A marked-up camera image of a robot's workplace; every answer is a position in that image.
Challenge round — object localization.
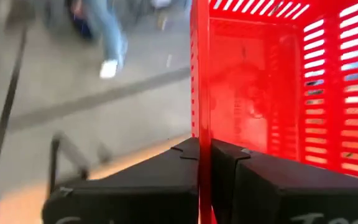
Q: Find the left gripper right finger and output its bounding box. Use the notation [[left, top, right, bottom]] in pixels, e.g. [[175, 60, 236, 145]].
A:
[[211, 138, 358, 224]]

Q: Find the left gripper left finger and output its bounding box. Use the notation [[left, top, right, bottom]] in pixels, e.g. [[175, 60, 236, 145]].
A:
[[41, 136, 200, 224]]

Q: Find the red slotted plastic basket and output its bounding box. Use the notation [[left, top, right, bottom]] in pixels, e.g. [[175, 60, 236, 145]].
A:
[[190, 0, 358, 224]]

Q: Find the person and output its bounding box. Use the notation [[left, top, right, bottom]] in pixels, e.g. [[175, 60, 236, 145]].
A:
[[65, 0, 129, 79]]

